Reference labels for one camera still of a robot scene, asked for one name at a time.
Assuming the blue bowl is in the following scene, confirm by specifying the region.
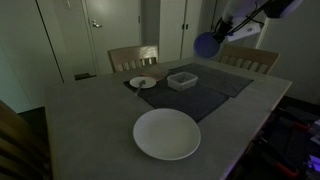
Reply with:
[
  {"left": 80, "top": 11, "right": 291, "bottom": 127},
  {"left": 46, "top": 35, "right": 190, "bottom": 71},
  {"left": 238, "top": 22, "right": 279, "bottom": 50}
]
[{"left": 193, "top": 32, "right": 220, "bottom": 58}]

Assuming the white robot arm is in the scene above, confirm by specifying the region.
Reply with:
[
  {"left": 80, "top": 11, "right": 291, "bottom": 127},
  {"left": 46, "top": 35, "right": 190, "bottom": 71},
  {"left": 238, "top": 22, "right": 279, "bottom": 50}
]
[{"left": 213, "top": 0, "right": 303, "bottom": 43}]

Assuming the small white saucer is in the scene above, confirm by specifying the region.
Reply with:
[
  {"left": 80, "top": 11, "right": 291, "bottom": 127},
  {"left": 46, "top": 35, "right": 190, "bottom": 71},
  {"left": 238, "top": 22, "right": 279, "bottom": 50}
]
[{"left": 129, "top": 76, "right": 157, "bottom": 89}]

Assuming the metal spoon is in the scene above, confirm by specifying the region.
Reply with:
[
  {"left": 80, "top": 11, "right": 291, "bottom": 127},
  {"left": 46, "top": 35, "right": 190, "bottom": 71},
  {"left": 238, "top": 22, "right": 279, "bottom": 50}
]
[{"left": 134, "top": 80, "right": 146, "bottom": 96}]

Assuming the clear plastic container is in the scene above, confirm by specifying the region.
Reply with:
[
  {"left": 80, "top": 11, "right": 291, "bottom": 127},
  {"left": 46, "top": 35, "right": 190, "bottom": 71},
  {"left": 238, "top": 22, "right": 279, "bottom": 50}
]
[{"left": 167, "top": 72, "right": 198, "bottom": 91}]

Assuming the dark grey placemat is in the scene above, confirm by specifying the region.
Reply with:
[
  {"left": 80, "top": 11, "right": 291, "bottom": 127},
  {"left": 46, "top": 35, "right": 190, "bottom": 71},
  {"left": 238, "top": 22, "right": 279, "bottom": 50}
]
[
  {"left": 139, "top": 79, "right": 229, "bottom": 122},
  {"left": 171, "top": 63, "right": 253, "bottom": 98}
]

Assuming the large white plate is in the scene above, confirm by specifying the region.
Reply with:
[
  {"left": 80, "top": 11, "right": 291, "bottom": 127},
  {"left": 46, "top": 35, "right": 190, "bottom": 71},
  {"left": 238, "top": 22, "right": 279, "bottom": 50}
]
[{"left": 133, "top": 108, "right": 201, "bottom": 161}]

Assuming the white cabinet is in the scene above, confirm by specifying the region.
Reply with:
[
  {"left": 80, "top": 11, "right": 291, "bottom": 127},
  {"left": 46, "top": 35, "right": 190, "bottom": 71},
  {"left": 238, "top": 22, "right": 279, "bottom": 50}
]
[{"left": 159, "top": 0, "right": 203, "bottom": 62}]

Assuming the white door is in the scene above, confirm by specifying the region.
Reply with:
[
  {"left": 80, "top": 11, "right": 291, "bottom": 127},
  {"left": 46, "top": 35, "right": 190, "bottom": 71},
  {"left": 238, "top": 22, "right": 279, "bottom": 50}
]
[{"left": 84, "top": 0, "right": 141, "bottom": 75}]

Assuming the orange black clamp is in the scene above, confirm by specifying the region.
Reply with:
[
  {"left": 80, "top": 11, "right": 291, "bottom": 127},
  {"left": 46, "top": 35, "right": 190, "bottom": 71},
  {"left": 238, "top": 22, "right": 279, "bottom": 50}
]
[{"left": 256, "top": 138, "right": 300, "bottom": 180}]

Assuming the dark wooden chair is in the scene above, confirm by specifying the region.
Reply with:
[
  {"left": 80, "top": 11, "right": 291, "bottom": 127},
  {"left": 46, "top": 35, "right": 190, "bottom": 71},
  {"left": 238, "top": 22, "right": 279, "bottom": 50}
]
[{"left": 0, "top": 101, "right": 53, "bottom": 180}]

